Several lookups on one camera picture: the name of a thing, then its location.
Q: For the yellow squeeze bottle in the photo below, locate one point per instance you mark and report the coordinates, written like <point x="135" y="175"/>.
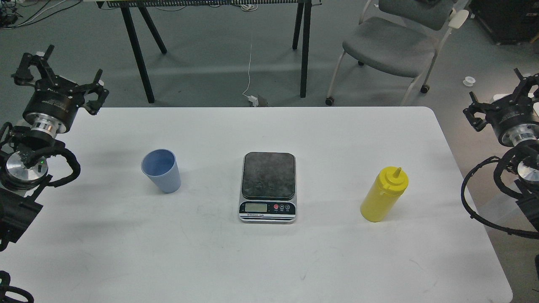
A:
<point x="389" y="185"/>

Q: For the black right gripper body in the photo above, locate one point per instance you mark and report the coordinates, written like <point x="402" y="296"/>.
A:
<point x="513" y="133"/>

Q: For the digital kitchen scale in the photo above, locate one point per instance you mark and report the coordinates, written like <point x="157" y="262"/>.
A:
<point x="268" y="188"/>

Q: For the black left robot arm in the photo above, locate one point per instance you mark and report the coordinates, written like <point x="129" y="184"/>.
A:
<point x="38" y="160"/>

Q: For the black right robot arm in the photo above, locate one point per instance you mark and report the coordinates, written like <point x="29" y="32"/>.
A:
<point x="516" y="176"/>

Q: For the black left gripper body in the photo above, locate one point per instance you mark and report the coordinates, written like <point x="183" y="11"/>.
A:
<point x="55" y="102"/>

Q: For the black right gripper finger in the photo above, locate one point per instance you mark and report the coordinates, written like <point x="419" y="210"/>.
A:
<point x="479" y="114"/>
<point x="525" y="85"/>

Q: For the blue ribbed plastic cup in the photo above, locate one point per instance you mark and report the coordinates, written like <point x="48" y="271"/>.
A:
<point x="161" y="167"/>

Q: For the grey office chair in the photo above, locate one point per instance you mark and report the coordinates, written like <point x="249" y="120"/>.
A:
<point x="398" y="49"/>

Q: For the black cabinet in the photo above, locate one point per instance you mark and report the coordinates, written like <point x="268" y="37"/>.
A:
<point x="507" y="22"/>

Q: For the white plastic spool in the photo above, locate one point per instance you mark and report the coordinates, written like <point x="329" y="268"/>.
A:
<point x="469" y="81"/>

